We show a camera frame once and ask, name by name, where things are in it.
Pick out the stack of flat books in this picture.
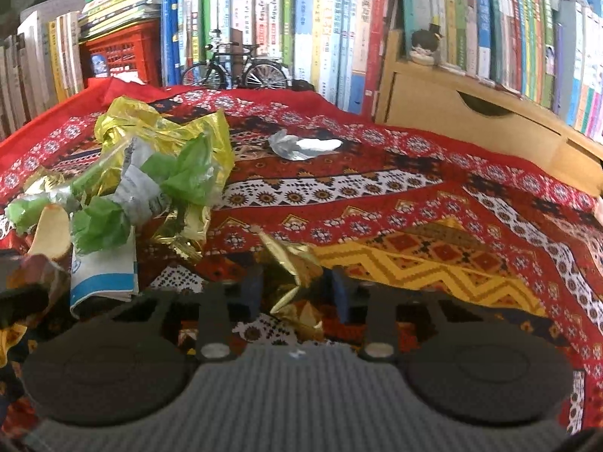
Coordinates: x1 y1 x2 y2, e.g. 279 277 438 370
78 0 163 41

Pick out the green and silver crumpled wrapper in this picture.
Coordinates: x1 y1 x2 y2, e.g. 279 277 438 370
5 132 222 255

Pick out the wooden drawer organizer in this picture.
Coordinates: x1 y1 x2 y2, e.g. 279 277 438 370
374 28 603 199

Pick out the gold candy wrapper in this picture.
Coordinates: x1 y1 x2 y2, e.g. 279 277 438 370
254 226 327 340
151 202 213 264

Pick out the patterned red tablecloth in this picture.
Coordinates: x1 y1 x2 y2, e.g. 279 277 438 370
0 87 603 434

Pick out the red snack packet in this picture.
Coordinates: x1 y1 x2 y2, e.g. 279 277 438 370
0 253 71 368

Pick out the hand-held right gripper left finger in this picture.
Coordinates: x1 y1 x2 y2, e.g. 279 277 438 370
113 264 265 362

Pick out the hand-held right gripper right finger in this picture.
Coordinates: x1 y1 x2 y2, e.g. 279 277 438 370
330 268 472 363

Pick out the white blue paper carton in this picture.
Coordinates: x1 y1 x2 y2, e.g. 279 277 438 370
70 226 139 318

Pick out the black-haired small figurine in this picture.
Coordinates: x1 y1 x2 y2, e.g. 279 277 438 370
409 16 446 67

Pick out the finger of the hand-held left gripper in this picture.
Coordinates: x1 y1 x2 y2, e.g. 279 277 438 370
0 282 52 329

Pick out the grey file holder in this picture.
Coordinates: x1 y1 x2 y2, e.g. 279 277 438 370
549 0 589 114

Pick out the black model bicycle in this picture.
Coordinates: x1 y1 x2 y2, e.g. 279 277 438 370
181 28 290 90

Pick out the tan curved peel piece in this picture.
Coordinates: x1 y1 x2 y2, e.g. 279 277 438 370
26 203 71 261

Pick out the row of pale-spined books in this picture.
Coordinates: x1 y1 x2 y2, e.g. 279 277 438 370
0 9 88 139

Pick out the large gold foil bag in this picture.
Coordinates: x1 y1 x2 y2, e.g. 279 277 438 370
94 95 235 208

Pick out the row of slim colourful books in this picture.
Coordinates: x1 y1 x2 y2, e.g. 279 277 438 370
398 0 603 144

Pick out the row of tall colourful books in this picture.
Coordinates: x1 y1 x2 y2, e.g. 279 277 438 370
160 0 401 116

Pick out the red plastic crate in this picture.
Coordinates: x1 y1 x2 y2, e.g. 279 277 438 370
80 21 163 86

